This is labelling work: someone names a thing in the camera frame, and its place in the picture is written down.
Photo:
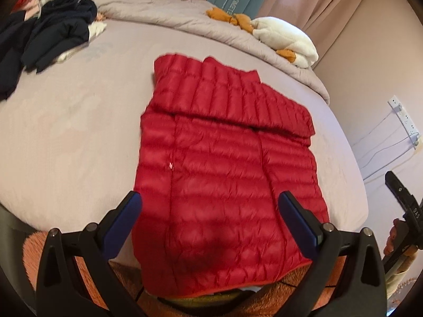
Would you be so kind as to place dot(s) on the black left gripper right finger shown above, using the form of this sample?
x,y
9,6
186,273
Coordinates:
x,y
361,288

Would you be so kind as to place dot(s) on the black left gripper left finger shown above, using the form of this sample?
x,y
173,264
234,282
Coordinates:
x,y
60,289

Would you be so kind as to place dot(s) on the red quilted down jacket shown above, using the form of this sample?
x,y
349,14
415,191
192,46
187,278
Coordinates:
x,y
218,146

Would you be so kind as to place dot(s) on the dark navy clothes pile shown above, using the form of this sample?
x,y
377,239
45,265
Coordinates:
x,y
34,43

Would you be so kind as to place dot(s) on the right hand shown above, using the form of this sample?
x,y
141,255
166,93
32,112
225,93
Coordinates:
x,y
389,247

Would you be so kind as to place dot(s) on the white goose plush toy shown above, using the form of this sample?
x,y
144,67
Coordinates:
x,y
286,39

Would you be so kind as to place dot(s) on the grey beige duvet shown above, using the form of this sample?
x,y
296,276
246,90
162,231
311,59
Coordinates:
x,y
190,16

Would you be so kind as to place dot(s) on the white wall power strip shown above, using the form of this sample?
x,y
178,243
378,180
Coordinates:
x,y
407,123

